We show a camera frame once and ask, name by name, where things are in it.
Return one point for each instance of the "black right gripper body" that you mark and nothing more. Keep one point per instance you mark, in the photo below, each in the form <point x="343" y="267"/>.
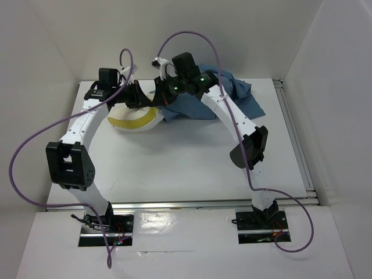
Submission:
<point x="170" y="88"/>

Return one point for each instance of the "blue fabric pillowcase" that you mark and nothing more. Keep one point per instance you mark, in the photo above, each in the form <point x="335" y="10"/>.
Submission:
<point x="189" y="106"/>

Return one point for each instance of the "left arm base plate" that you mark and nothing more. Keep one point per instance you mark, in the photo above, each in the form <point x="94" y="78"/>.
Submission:
<point x="120" y="233"/>

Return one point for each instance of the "cream quilted pillow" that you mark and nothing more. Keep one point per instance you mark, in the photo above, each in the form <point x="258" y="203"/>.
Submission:
<point x="132" y="111"/>

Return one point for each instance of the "aluminium table edge rail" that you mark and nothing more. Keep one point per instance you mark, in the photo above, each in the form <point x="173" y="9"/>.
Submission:
<point x="243" y="203"/>

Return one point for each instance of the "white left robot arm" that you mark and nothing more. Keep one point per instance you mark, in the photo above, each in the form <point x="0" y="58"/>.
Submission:
<point x="71" y="167"/>

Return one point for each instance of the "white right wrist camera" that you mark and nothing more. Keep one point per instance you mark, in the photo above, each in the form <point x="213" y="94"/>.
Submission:
<point x="161" y="64"/>

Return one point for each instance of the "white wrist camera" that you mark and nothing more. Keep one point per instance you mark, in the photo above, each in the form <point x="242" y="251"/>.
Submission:
<point x="161" y="64"/>
<point x="127" y="74"/>

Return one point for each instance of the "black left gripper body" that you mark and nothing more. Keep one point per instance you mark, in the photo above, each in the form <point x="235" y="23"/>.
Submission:
<point x="130" y="95"/>

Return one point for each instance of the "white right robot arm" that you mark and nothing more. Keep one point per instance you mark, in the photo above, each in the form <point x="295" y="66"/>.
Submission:
<point x="250" y="139"/>

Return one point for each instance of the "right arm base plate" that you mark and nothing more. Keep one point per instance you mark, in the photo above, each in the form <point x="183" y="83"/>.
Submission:
<point x="251" y="232"/>

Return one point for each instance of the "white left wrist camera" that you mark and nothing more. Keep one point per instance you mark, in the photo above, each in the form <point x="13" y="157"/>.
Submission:
<point x="127" y="74"/>

